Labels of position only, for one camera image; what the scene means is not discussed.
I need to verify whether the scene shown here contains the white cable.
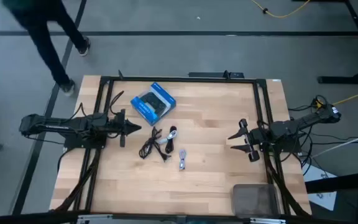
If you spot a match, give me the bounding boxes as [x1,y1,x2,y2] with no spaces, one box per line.
[311,128,358,159]

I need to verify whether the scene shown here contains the tangled black USB-C cable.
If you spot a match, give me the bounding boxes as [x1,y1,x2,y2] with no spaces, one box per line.
[138,126,172,163]

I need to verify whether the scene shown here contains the person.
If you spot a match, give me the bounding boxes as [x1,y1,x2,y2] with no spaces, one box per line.
[1,0,91,97]

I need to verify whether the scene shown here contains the silver braided USB-C cable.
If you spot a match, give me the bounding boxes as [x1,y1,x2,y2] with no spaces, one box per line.
[157,129,178,145]

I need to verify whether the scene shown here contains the yellow floor cable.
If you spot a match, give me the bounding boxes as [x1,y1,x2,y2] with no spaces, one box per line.
[249,0,358,107]

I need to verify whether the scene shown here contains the black metal table frame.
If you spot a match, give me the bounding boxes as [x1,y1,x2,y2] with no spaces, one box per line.
[54,69,312,218]

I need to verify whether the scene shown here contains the grey plastic bin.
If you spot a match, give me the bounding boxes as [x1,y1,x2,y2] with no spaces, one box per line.
[232,183,281,218]

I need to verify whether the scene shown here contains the white paper sheet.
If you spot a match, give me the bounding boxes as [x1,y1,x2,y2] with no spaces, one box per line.
[302,162,338,212]

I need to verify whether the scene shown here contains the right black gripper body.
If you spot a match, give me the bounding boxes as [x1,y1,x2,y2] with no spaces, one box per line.
[239,118,262,163]

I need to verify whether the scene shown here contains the blue DualShock controller box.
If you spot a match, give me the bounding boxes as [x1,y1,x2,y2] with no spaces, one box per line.
[130,82,177,127]

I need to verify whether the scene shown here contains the black bracket on table edge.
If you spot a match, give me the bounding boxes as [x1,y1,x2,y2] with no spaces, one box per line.
[188,70,246,80]

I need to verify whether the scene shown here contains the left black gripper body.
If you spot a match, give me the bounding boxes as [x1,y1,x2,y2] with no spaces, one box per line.
[116,108,127,148]

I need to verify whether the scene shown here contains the coiled black USB-C cable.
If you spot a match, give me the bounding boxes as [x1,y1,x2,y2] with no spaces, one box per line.
[165,125,178,155]

